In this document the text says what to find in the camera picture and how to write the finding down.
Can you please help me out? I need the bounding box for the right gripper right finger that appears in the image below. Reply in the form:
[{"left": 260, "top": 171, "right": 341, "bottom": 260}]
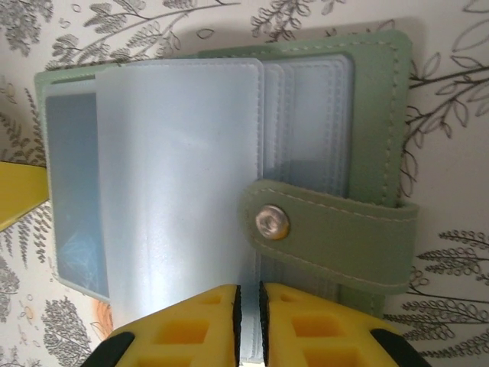
[{"left": 258, "top": 281, "right": 408, "bottom": 367}]

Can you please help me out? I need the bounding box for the floral patterned table cover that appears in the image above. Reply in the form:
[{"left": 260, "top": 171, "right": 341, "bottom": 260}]
[{"left": 0, "top": 0, "right": 489, "bottom": 367}]

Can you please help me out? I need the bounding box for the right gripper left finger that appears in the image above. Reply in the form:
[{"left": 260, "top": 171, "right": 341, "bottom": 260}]
[{"left": 86, "top": 283, "right": 242, "bottom": 367}]

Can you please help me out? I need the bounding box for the dark blue patterned card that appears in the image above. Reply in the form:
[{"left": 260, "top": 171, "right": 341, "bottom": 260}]
[{"left": 44, "top": 93, "right": 112, "bottom": 296}]

